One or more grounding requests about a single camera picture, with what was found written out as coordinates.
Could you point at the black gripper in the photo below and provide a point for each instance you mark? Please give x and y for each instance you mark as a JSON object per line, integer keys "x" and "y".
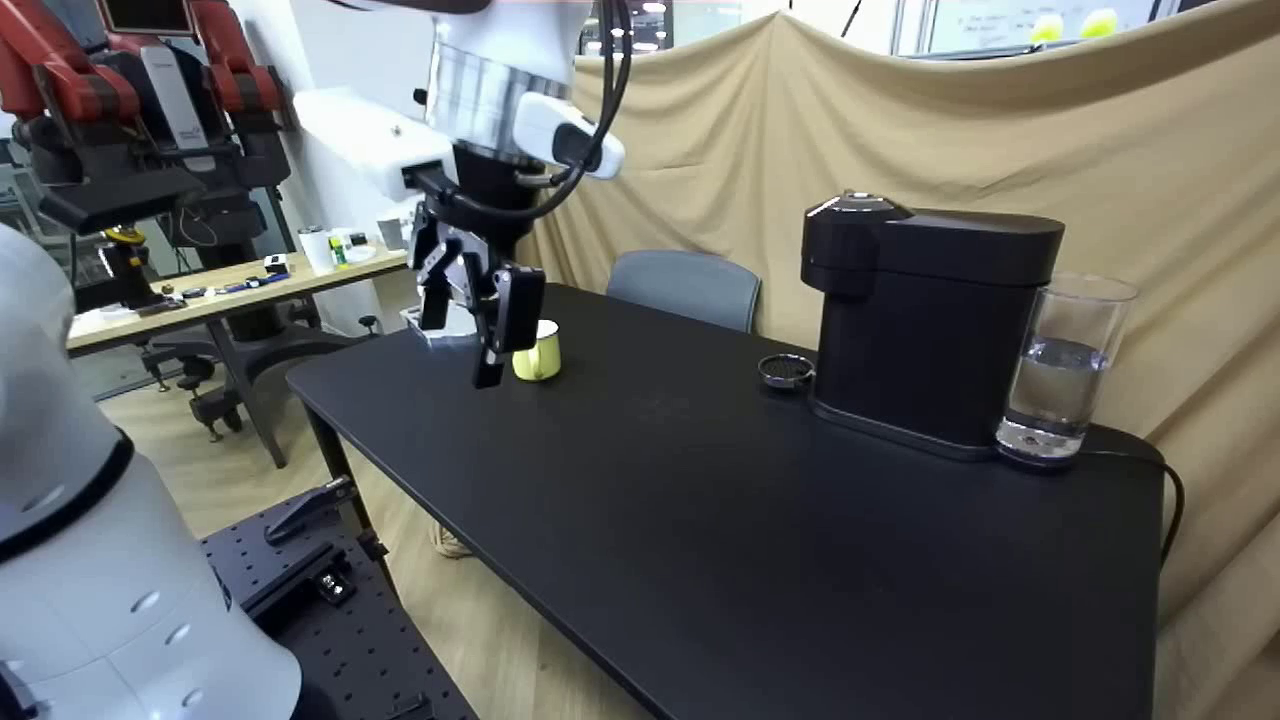
{"x": 470, "y": 219}

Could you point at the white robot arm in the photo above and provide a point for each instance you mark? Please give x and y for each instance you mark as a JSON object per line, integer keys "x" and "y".
{"x": 111, "y": 609}

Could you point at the white paper stack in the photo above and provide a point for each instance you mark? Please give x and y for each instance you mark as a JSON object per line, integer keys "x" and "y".
{"x": 449, "y": 332}

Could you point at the wooden side table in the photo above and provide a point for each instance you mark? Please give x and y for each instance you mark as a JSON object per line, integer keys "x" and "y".
{"x": 228, "y": 294}

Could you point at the grey chair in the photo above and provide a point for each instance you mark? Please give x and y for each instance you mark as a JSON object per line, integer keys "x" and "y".
{"x": 688, "y": 286}

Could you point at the black office chair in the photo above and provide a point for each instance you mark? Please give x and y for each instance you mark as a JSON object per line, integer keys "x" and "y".
{"x": 220, "y": 375}

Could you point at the small black round dish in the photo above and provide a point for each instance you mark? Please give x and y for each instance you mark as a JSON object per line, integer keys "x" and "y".
{"x": 784, "y": 370}

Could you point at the red and black robot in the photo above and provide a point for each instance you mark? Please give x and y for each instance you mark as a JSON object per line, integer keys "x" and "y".
{"x": 147, "y": 109}

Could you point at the black coffee machine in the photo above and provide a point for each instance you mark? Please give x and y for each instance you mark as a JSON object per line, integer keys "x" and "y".
{"x": 926, "y": 314}

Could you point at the clear water tank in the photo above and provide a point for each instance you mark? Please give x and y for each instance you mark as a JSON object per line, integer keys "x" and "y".
{"x": 1058, "y": 375}

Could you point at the beige backdrop cloth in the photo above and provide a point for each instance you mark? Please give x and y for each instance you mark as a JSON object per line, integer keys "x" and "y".
{"x": 1158, "y": 153}

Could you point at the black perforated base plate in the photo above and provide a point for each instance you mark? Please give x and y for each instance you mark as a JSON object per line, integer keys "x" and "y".
{"x": 313, "y": 576}

